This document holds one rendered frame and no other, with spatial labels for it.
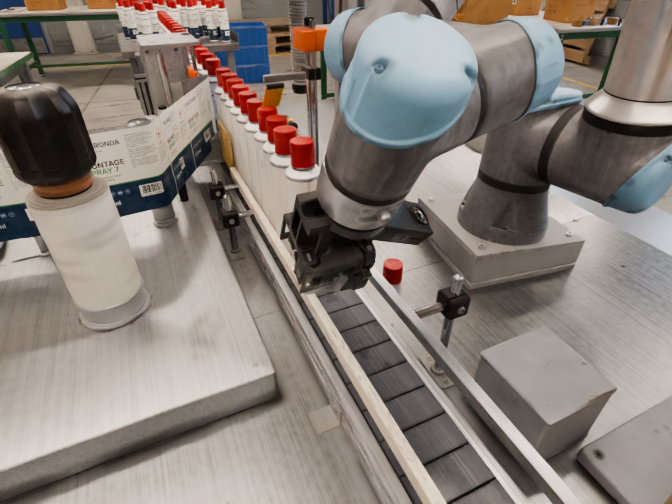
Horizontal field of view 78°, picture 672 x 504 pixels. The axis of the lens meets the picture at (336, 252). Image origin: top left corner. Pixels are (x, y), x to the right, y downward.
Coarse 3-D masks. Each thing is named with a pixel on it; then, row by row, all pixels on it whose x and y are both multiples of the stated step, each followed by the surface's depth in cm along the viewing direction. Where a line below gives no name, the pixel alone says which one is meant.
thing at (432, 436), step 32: (256, 224) 76; (352, 320) 56; (352, 352) 52; (384, 352) 52; (352, 384) 48; (384, 384) 48; (416, 384) 48; (416, 416) 44; (448, 416) 44; (384, 448) 42; (416, 448) 42; (448, 448) 42; (448, 480) 39; (480, 480) 39
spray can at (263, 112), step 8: (264, 112) 65; (272, 112) 65; (264, 120) 66; (264, 128) 66; (256, 136) 68; (264, 136) 67; (256, 144) 68; (256, 152) 69; (264, 168) 70; (264, 176) 71; (264, 184) 72; (264, 192) 73; (264, 200) 74; (264, 208) 75
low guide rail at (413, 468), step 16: (240, 176) 85; (256, 208) 74; (272, 240) 66; (288, 256) 62; (288, 272) 61; (320, 304) 54; (320, 320) 52; (336, 336) 49; (336, 352) 49; (352, 368) 45; (368, 384) 44; (368, 400) 42; (384, 416) 41; (384, 432) 40; (400, 432) 39; (400, 448) 38; (400, 464) 38; (416, 464) 37; (416, 480) 36; (432, 496) 35
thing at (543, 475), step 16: (384, 288) 49; (400, 304) 47; (416, 320) 45; (416, 336) 44; (432, 336) 43; (432, 352) 42; (448, 352) 41; (448, 368) 40; (464, 384) 38; (480, 400) 37; (496, 416) 35; (496, 432) 35; (512, 432) 34; (512, 448) 34; (528, 448) 33; (528, 464) 32; (544, 464) 32; (544, 480) 31; (560, 480) 31; (560, 496) 30
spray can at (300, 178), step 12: (300, 144) 53; (312, 144) 54; (300, 156) 54; (312, 156) 55; (288, 168) 57; (300, 168) 55; (312, 168) 56; (288, 180) 56; (300, 180) 55; (312, 180) 56; (288, 192) 57; (300, 192) 56; (288, 204) 59
